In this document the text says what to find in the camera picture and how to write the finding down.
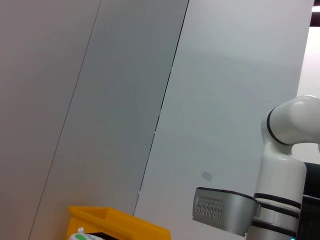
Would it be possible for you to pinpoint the yellow plastic bin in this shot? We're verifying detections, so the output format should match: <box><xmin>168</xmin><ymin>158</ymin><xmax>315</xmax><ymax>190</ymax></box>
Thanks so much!
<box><xmin>66</xmin><ymin>205</ymin><xmax>172</xmax><ymax>240</ymax></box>

